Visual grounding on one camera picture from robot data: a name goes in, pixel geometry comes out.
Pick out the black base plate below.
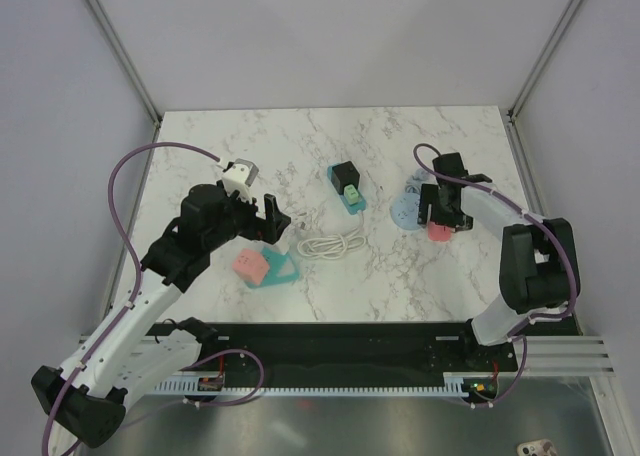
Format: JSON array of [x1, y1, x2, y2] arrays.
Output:
[[149, 317, 521, 390]]

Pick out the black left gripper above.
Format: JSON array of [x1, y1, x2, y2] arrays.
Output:
[[205, 186, 290, 252]]

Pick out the pink cube socket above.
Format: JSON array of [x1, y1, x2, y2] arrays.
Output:
[[232, 248, 270, 287]]

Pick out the white cable duct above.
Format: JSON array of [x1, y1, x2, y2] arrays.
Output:
[[148, 372, 468, 398]]

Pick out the black cube charger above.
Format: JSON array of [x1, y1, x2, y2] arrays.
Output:
[[329, 161, 360, 195]]

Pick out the blue rectangular power strip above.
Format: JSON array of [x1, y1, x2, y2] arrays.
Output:
[[327, 161, 367, 215]]

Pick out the left aluminium frame post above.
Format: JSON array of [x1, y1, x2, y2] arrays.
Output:
[[69, 0, 163, 125]]

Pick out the white coiled power cord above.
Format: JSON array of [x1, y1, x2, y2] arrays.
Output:
[[294, 210, 368, 261]]

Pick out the grey coiled cord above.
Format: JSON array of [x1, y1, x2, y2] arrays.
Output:
[[405, 170, 434, 193]]

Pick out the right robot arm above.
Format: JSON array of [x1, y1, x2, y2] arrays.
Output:
[[416, 152, 580, 370]]

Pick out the aluminium frame post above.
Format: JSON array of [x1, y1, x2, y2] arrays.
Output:
[[506, 0, 601, 122], [69, 0, 163, 125]]

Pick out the blue round power strip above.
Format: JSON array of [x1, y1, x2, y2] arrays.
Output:
[[390, 192, 423, 231]]

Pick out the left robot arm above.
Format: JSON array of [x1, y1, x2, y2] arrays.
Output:
[[31, 183, 291, 454]]

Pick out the right aluminium frame post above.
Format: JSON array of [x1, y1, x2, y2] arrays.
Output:
[[506, 0, 601, 122]]

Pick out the teal triangular power strip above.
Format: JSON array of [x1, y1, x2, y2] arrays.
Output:
[[247, 246, 300, 289]]

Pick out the green plug adapter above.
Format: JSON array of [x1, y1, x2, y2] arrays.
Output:
[[342, 184, 361, 206]]

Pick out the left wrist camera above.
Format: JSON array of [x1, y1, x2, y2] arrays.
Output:
[[221, 159, 259, 202]]

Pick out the pink plug adapter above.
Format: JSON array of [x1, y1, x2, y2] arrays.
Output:
[[427, 222, 454, 242]]

